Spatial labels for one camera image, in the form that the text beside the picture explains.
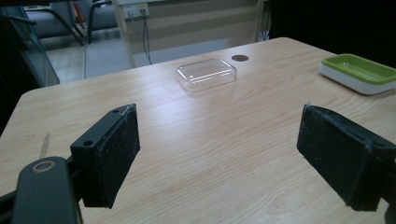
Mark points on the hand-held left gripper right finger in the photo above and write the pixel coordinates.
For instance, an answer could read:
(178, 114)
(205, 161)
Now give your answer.
(339, 158)

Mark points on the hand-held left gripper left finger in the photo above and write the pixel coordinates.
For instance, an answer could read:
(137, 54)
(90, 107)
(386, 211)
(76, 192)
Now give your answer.
(107, 161)

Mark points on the round brown table grommet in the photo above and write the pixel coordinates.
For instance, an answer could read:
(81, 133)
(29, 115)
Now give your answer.
(240, 58)

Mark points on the clear plastic box lid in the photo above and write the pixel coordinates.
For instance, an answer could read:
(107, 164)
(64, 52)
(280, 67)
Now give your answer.
(206, 74)

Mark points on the white post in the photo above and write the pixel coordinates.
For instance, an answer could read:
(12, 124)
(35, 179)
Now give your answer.
(124, 34)

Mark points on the grey chair with black arms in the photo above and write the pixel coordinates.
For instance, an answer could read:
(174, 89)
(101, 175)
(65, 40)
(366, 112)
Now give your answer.
(67, 18)

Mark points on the green and white soap dish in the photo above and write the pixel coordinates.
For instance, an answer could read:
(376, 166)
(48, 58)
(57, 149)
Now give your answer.
(358, 73)

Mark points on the white wall socket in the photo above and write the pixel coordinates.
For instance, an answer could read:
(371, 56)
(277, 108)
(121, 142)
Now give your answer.
(135, 9)

